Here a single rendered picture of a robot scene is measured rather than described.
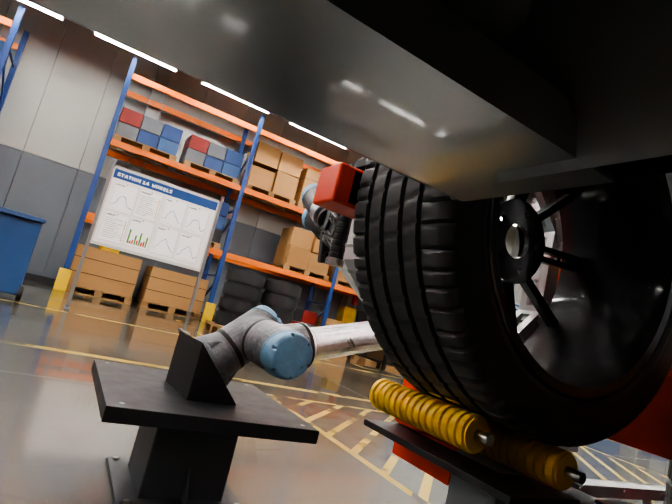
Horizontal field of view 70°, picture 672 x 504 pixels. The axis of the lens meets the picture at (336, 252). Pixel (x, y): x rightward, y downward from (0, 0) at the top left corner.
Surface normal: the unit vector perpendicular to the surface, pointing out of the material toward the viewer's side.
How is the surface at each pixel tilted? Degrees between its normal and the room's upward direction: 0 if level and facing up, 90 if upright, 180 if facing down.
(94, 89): 90
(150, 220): 90
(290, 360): 96
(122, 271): 90
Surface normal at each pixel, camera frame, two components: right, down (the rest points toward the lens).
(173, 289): 0.51, 0.00
